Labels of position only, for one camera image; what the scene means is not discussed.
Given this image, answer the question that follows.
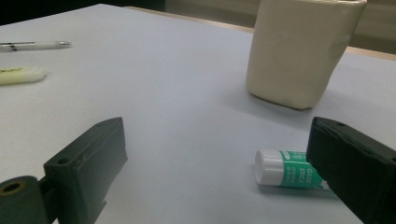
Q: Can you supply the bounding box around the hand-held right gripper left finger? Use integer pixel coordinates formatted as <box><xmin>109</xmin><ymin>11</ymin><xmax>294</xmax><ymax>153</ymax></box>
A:
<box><xmin>43</xmin><ymin>117</ymin><xmax>129</xmax><ymax>224</ymax></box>

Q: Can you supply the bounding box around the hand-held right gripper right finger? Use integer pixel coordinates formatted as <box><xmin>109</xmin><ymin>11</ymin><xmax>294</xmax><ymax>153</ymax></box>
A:
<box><xmin>305</xmin><ymin>117</ymin><xmax>396</xmax><ymax>224</ymax></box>

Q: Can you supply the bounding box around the green and white glue stick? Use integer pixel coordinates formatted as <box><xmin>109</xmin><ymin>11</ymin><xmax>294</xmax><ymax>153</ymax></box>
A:
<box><xmin>254</xmin><ymin>148</ymin><xmax>325</xmax><ymax>189</ymax></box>

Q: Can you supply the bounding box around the yellow highlighter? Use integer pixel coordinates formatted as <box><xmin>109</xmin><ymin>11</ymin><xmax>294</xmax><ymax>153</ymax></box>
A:
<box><xmin>0</xmin><ymin>65</ymin><xmax>48</xmax><ymax>87</ymax></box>

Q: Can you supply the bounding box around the beige cup holder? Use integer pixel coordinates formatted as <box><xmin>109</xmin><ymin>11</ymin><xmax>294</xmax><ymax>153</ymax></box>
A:
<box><xmin>245</xmin><ymin>0</ymin><xmax>368</xmax><ymax>110</ymax></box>

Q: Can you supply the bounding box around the white pen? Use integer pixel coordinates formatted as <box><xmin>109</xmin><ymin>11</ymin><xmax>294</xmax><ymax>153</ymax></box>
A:
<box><xmin>0</xmin><ymin>40</ymin><xmax>73</xmax><ymax>53</ymax></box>

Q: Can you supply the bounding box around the white table mat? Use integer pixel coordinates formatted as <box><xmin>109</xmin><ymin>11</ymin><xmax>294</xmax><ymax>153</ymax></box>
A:
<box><xmin>0</xmin><ymin>3</ymin><xmax>396</xmax><ymax>224</ymax></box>

